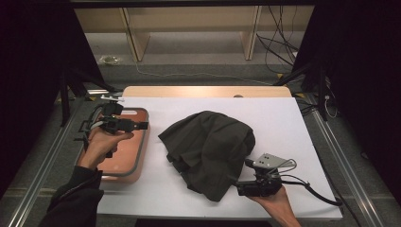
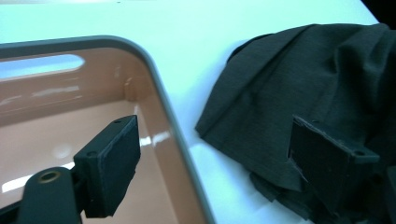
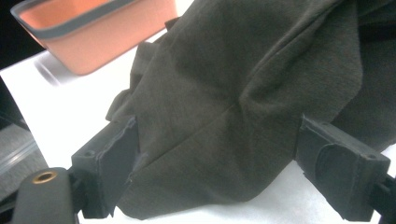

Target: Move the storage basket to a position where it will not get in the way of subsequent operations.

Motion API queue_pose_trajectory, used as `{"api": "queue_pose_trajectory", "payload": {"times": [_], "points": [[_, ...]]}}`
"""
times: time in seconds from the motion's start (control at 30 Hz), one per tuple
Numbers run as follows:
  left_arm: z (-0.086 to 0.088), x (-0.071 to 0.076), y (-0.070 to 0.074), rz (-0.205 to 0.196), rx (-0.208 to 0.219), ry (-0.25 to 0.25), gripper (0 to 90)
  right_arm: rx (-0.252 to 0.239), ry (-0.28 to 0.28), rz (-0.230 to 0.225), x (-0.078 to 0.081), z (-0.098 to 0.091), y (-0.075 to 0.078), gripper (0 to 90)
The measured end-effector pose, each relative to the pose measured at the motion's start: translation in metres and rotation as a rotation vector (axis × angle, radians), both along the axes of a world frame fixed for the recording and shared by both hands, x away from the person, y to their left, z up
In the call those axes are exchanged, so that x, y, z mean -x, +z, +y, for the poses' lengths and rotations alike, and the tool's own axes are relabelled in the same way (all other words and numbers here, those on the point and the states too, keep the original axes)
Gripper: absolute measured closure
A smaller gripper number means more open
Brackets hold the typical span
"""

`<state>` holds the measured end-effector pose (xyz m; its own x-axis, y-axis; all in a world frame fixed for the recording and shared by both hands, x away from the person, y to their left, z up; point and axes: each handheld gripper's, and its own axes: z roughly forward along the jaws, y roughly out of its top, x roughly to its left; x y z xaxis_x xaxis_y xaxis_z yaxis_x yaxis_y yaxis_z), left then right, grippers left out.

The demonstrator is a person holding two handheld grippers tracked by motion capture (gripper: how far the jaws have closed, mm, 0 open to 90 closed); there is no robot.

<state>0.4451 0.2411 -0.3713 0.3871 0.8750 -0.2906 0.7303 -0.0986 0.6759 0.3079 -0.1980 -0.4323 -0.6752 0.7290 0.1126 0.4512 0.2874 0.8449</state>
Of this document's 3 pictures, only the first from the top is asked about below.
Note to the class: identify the dark pleated skirt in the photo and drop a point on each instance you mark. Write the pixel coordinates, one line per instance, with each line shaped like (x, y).
(208, 148)

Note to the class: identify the black tripod stand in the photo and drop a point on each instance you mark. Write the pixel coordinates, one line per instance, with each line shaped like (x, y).
(321, 94)
(64, 101)

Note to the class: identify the aluminium floor rail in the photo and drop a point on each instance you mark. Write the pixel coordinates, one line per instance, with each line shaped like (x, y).
(37, 183)
(352, 179)

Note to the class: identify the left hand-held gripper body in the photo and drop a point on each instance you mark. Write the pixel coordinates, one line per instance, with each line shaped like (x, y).
(118, 124)

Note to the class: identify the beige wooden shelf unit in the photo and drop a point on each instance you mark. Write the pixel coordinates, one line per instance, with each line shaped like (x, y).
(138, 41)

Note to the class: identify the person's right hand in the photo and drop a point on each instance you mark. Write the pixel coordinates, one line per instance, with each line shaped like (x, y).
(279, 205)

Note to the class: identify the black curtain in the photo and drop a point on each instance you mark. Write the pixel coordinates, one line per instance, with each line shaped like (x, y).
(31, 78)
(369, 78)

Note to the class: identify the person's left hand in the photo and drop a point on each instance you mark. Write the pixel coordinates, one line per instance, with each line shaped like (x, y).
(99, 148)

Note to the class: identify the crumpled clear plastic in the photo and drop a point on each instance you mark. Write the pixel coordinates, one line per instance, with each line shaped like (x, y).
(109, 60)

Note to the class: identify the orange basket with grey rim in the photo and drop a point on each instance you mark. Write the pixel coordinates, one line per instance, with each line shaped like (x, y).
(129, 154)

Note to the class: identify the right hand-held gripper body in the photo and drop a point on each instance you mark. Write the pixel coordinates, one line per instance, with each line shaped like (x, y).
(268, 160)

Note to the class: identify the short aluminium bar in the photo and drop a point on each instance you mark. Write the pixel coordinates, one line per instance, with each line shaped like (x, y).
(94, 92)

